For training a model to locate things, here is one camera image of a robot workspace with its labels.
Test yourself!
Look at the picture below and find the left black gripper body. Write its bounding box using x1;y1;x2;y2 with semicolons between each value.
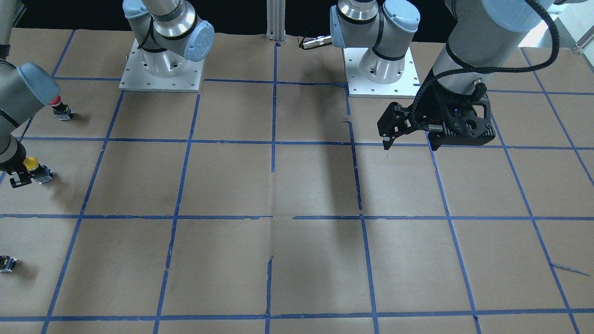
409;80;496;151

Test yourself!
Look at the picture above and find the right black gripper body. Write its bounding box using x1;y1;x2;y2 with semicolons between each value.
0;142;28;175

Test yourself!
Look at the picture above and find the yellow push button switch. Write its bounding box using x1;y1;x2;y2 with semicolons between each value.
23;156;53;184

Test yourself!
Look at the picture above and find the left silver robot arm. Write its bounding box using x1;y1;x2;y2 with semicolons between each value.
329;0;563;151

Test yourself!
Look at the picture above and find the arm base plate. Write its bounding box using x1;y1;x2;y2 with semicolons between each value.
119;40;205;93
343;47;421;99

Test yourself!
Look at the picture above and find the red push button switch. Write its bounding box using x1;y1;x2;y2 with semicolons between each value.
49;95;72;121

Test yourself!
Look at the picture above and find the small black switch block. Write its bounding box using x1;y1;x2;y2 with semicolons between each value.
0;255;18;273

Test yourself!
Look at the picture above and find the aluminium frame post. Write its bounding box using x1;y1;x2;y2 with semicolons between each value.
266;0;286;44

